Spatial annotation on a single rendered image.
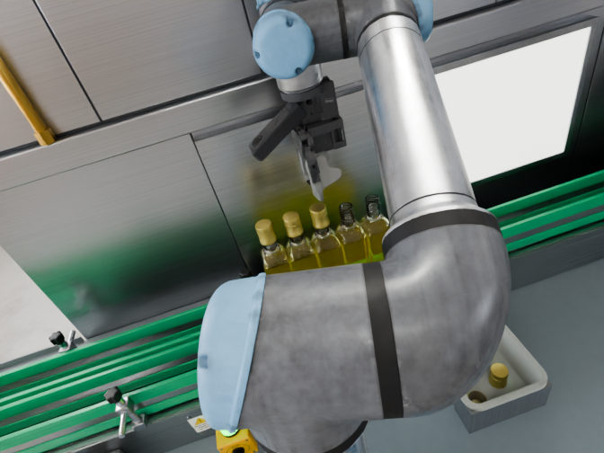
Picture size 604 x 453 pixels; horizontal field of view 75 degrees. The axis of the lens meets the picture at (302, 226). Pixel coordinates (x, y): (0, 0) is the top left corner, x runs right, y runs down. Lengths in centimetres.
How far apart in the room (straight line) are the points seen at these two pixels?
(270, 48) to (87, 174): 53
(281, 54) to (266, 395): 38
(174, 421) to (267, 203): 51
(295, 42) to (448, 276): 34
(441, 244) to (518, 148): 87
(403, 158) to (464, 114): 66
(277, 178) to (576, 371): 77
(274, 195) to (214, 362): 65
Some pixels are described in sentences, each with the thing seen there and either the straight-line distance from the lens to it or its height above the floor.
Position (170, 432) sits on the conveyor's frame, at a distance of 100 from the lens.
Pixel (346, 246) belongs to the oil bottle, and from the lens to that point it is 85.
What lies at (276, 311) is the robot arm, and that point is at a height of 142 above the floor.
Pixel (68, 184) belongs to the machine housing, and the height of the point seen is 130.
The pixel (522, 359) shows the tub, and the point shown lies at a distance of 98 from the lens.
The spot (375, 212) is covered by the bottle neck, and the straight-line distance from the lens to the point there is 84.
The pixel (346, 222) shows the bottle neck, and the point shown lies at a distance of 83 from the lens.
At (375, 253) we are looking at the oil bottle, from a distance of 89.
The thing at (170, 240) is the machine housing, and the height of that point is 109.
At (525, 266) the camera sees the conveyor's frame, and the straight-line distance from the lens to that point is 114.
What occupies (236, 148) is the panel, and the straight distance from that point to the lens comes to 84.
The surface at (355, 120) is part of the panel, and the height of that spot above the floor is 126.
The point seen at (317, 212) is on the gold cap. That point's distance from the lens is 79.
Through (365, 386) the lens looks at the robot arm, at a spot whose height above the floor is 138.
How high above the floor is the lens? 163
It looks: 38 degrees down
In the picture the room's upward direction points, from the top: 15 degrees counter-clockwise
